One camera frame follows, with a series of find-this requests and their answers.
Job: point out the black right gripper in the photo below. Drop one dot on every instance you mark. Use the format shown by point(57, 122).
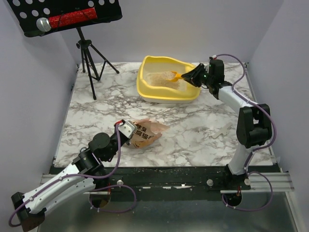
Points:
point(201, 73)

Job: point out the orange plastic scoop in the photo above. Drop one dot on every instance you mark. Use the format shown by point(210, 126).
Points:
point(177, 76)

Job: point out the pink cat litter bag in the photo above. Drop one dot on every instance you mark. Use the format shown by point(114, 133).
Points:
point(148, 131)

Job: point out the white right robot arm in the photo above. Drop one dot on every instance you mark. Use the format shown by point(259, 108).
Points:
point(254, 127)

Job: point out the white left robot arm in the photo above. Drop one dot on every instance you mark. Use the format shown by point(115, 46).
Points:
point(86, 172)

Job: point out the beige cat litter pile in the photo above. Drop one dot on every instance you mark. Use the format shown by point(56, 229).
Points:
point(162, 79)

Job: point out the yellow litter box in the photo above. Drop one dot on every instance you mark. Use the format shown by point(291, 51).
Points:
point(185, 93)

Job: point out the red silver microphone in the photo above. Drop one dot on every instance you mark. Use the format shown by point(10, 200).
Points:
point(47, 24)

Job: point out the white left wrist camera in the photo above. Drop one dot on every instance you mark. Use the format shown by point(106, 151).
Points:
point(128, 129)

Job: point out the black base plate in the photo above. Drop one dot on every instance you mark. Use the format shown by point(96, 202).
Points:
point(194, 183)

